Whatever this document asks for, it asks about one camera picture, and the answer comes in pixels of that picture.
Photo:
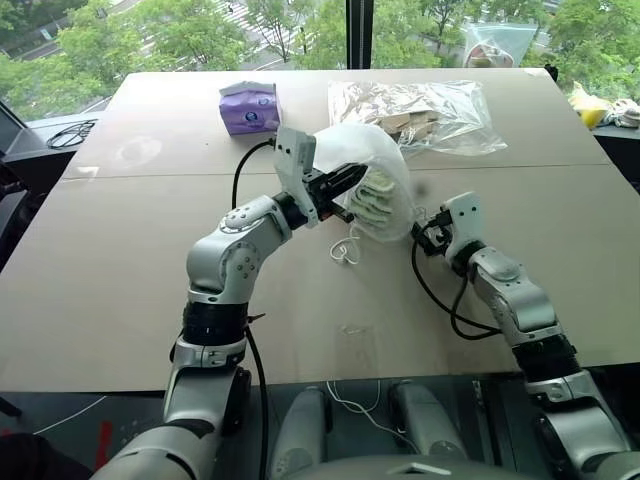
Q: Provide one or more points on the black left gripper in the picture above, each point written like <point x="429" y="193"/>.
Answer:
<point x="320" y="192"/>

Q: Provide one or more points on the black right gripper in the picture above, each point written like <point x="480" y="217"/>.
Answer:
<point x="439" y="237"/>

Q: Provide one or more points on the pale green towel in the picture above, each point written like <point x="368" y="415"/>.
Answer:
<point x="375" y="200"/>

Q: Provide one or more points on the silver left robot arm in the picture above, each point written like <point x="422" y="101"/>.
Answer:
<point x="235" y="250"/>

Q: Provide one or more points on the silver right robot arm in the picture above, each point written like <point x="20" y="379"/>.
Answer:
<point x="530" y="310"/>

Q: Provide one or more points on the clear plastic bag with cardboard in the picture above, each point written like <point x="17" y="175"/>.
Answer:
<point x="425" y="105"/>

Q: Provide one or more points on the clear zip bag with items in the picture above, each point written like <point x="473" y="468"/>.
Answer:
<point x="492" y="45"/>

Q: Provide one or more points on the purple tissue pack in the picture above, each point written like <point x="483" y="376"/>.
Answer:
<point x="250" y="107"/>

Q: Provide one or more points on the grey rounded robot leg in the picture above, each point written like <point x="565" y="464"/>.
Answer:
<point x="425" y="425"/>
<point x="300" y="430"/>

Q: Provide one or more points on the yellow cloth item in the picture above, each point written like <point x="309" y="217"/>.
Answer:
<point x="587" y="107"/>

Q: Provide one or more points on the white cloth heap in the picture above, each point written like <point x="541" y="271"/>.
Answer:
<point x="622" y="114"/>

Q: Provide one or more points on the black side desk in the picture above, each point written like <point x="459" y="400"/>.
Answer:
<point x="30" y="150"/>

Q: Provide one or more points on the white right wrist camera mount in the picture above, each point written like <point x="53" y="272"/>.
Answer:
<point x="465" y="220"/>

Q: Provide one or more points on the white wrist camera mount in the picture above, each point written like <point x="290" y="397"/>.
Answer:
<point x="465" y="220"/>
<point x="295" y="160"/>

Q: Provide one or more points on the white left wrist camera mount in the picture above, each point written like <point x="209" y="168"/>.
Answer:
<point x="295" y="160"/>

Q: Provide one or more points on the dark window frame post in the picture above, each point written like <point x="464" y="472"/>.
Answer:
<point x="359" y="32"/>

